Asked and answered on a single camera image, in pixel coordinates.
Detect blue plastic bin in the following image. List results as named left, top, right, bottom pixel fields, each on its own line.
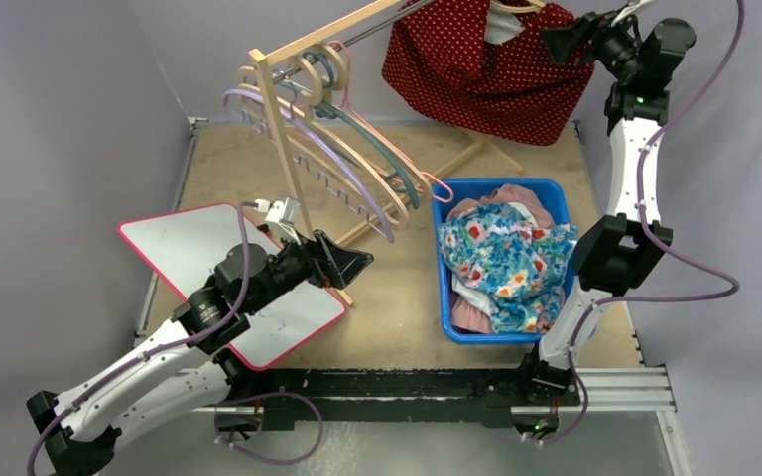
left=432, top=177, right=572, bottom=345

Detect cream wooden hanger front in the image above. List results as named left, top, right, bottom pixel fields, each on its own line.
left=232, top=55, right=415, bottom=242

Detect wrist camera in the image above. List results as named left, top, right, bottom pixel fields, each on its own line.
left=609, top=0, right=654, bottom=26
left=254, top=196, right=302, bottom=244

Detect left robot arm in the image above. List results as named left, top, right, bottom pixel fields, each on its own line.
left=25, top=229, right=375, bottom=475

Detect pink pleated skirt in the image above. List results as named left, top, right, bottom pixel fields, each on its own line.
left=450, top=183, right=556, bottom=334

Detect cream wooden hanger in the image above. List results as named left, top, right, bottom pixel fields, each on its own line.
left=232, top=55, right=415, bottom=242
left=304, top=41, right=425, bottom=209

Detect wooden clothes rack frame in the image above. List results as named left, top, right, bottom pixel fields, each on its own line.
left=237, top=1, right=525, bottom=246

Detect white cloth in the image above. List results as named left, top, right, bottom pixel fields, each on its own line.
left=447, top=198, right=538, bottom=315

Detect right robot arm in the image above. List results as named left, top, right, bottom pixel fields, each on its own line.
left=517, top=1, right=696, bottom=405

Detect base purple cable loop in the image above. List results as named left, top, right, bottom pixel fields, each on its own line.
left=213, top=391, right=324, bottom=466

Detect cream hanger of dress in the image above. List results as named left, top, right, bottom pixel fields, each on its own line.
left=490, top=0, right=547, bottom=14

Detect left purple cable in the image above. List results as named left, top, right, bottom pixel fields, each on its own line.
left=26, top=201, right=261, bottom=476

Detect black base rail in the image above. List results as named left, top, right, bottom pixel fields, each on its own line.
left=216, top=348, right=586, bottom=435

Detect blue floral garment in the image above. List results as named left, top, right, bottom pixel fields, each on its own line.
left=439, top=203, right=578, bottom=333

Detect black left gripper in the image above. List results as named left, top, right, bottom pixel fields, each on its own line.
left=246, top=225, right=372, bottom=314

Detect red-edged whiteboard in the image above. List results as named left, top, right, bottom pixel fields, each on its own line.
left=119, top=203, right=347, bottom=370

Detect metal rack rod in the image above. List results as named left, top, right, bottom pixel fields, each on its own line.
left=270, top=0, right=435, bottom=85

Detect teal hanger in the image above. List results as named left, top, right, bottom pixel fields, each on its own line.
left=279, top=45, right=428, bottom=209

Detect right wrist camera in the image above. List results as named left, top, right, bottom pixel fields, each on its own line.
left=609, top=0, right=654, bottom=26

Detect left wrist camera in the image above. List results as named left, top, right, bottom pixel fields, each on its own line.
left=254, top=196, right=302, bottom=244

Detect red polka dot dress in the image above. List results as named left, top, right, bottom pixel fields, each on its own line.
left=382, top=1, right=595, bottom=146

